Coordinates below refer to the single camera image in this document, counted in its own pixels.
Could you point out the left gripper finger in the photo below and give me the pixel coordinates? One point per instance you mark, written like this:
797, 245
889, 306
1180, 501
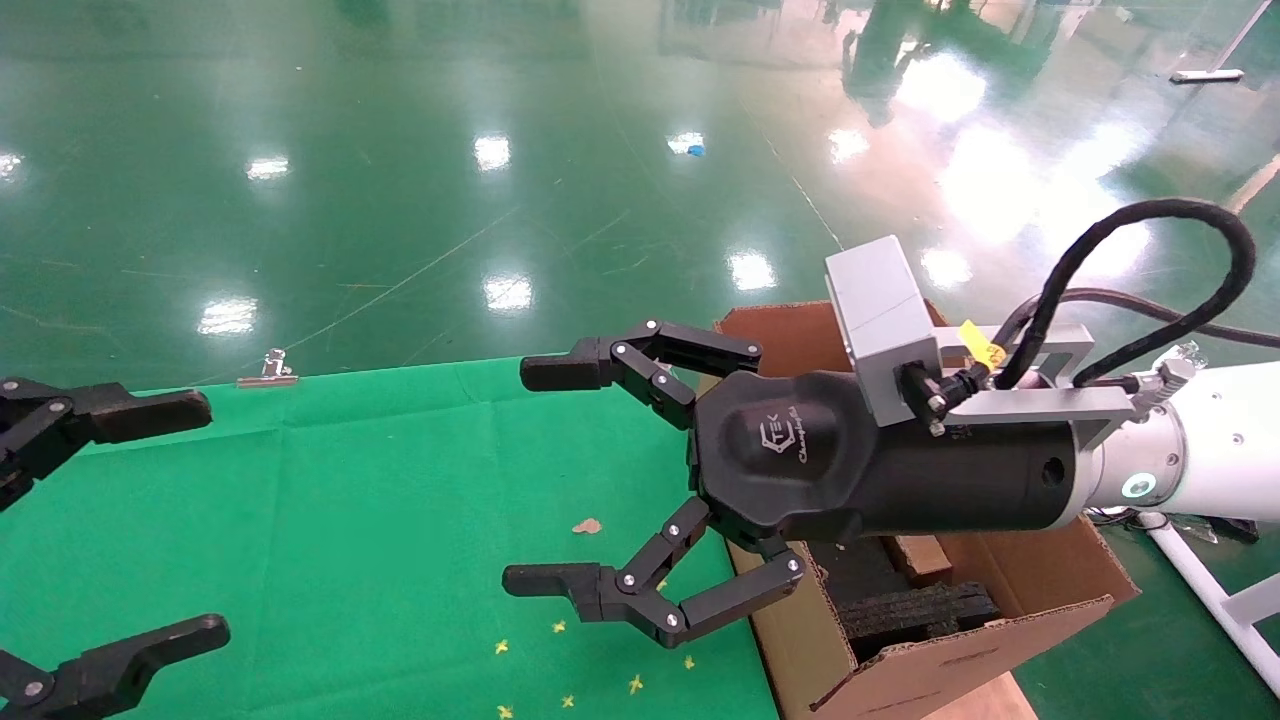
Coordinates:
110, 412
110, 665

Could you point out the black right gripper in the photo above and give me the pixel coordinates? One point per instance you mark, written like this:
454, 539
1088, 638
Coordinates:
850, 470

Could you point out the long brown cardboard box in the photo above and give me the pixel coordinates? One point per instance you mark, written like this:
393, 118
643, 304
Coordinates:
918, 560

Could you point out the small brown cardboard scrap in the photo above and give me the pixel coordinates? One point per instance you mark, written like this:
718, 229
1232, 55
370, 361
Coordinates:
587, 526

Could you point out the large open cardboard carton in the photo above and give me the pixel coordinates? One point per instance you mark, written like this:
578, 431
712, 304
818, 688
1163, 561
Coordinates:
900, 690

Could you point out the silver binder clip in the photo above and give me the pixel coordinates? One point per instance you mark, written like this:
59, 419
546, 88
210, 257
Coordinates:
270, 372

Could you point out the green table cloth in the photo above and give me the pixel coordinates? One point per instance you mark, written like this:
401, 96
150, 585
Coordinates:
350, 500

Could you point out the black foam block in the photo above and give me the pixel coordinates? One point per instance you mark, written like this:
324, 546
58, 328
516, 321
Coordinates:
915, 615

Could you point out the white metal table leg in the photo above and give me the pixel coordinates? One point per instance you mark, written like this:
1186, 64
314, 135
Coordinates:
1215, 595

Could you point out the white stand with pole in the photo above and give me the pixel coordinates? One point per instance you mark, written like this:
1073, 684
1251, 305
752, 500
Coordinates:
1207, 75

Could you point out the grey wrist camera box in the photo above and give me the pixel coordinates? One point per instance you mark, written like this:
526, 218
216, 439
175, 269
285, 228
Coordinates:
882, 320

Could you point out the grey metal camera bracket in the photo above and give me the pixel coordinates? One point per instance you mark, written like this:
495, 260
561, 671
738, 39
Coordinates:
1040, 405

